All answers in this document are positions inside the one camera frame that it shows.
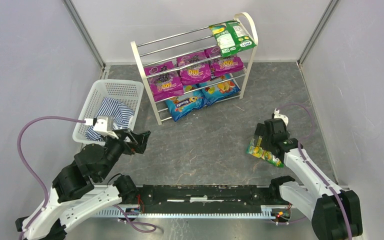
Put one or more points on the cream metal shelf rack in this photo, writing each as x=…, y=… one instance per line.
x=240, y=80

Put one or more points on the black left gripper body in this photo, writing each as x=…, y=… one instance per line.
x=129, y=140

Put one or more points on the blue striped cloth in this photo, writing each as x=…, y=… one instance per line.
x=121, y=113

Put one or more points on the blue Slendy candy bag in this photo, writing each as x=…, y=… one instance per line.
x=180, y=106
x=218, y=89

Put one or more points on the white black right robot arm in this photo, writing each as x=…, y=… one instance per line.
x=334, y=213

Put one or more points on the white plastic basket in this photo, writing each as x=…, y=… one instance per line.
x=127, y=91

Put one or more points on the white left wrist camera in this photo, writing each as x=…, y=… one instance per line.
x=101, y=125

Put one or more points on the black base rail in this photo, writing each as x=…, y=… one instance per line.
x=203, y=199

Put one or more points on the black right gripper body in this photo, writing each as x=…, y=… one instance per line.
x=265, y=134

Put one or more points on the purple grape candy bag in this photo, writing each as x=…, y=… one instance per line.
x=223, y=65
x=197, y=70
x=166, y=85

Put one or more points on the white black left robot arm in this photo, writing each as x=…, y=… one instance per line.
x=60, y=211

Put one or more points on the green yellow Fox's candy bag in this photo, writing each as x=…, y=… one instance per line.
x=254, y=148

